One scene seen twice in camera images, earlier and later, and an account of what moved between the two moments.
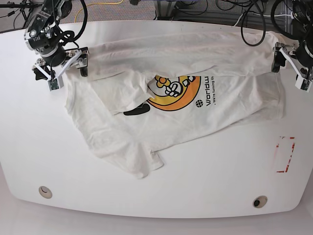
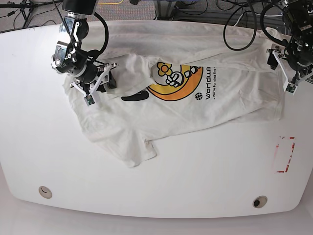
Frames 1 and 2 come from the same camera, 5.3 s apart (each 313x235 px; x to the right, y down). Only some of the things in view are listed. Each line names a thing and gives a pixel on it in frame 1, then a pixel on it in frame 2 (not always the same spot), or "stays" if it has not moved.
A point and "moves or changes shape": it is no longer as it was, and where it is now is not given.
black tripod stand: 26,6 stays
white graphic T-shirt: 149,94 moves or changes shape
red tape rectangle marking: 286,167 stays
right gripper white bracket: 80,59 to 90,99
